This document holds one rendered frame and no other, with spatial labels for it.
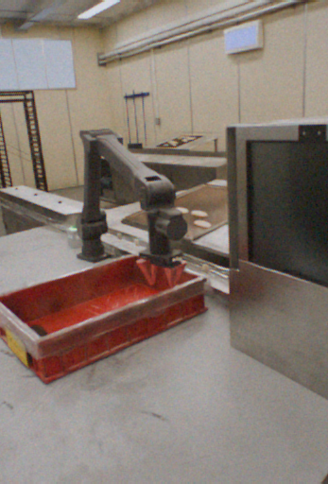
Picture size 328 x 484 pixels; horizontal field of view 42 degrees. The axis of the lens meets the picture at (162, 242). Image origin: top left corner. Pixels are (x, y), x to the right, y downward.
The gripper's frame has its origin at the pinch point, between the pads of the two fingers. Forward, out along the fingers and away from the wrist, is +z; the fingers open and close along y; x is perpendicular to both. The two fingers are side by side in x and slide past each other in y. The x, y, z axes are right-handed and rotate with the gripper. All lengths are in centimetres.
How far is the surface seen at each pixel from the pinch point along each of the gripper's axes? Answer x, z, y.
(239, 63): 476, -101, -254
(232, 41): 467, -130, -260
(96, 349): -26.3, 5.3, 2.7
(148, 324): -12.6, 4.5, 5.9
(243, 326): -6.4, 1.4, 27.8
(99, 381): -31.4, 8.1, 8.9
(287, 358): -9.5, 3.6, 39.3
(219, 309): 9.3, 8.2, 11.5
